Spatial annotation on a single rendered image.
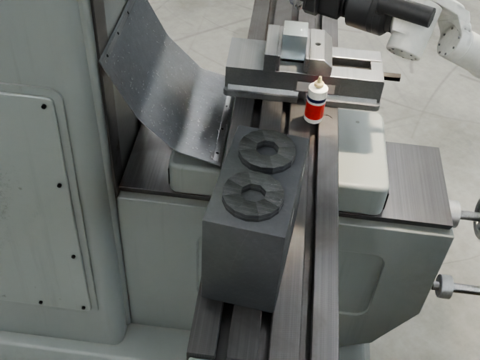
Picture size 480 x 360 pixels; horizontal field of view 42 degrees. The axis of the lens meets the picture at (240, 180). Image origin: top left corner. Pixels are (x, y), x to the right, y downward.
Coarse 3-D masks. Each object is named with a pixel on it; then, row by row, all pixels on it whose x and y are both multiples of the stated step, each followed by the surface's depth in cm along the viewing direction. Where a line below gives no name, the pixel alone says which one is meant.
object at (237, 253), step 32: (256, 160) 93; (288, 160) 94; (224, 192) 88; (256, 192) 90; (288, 192) 91; (224, 224) 86; (256, 224) 86; (288, 224) 86; (224, 256) 90; (256, 256) 89; (224, 288) 96; (256, 288) 94
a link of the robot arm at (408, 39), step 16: (384, 0) 106; (400, 0) 105; (416, 0) 108; (368, 16) 110; (384, 16) 109; (400, 16) 106; (416, 16) 104; (432, 16) 105; (384, 32) 113; (400, 32) 109; (416, 32) 108; (400, 48) 108; (416, 48) 108
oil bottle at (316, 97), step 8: (320, 80) 126; (312, 88) 127; (320, 88) 127; (312, 96) 127; (320, 96) 127; (312, 104) 129; (320, 104) 128; (304, 112) 132; (312, 112) 130; (320, 112) 130; (312, 120) 131; (320, 120) 132
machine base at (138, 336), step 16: (0, 336) 176; (16, 336) 177; (32, 336) 177; (48, 336) 177; (128, 336) 179; (144, 336) 179; (160, 336) 179; (176, 336) 180; (0, 352) 177; (16, 352) 176; (32, 352) 176; (48, 352) 175; (64, 352) 175; (80, 352) 175; (96, 352) 175; (112, 352) 175; (128, 352) 175; (144, 352) 175; (160, 352) 176; (176, 352) 176; (352, 352) 179; (368, 352) 186
